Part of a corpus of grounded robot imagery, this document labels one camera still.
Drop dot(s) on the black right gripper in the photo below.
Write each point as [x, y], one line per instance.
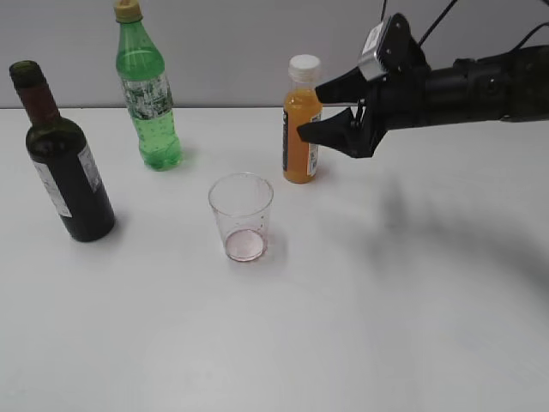
[396, 93]

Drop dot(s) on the transparent plastic cup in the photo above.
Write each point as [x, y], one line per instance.
[241, 204]

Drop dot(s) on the dark red wine bottle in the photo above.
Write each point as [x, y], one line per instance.
[60, 153]

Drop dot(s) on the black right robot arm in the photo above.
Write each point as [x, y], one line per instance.
[511, 86]

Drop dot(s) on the orange juice bottle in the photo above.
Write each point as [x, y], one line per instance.
[301, 106]

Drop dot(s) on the green soda bottle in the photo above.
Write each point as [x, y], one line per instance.
[147, 94]

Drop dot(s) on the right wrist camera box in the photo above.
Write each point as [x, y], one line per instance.
[370, 63]

